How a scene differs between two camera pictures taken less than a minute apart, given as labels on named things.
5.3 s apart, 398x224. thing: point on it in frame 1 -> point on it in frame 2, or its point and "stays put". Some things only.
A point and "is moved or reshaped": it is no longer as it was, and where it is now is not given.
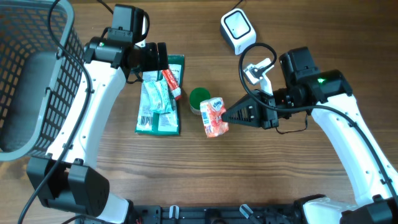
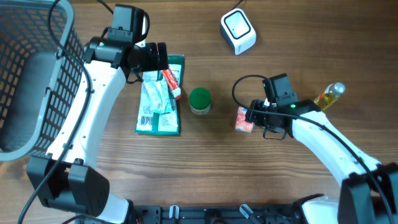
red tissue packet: x=212 y=111 is moved or reshaped
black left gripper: x=161 y=56 stays put
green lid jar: x=196 y=95 stays put
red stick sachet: x=173 y=84 stays put
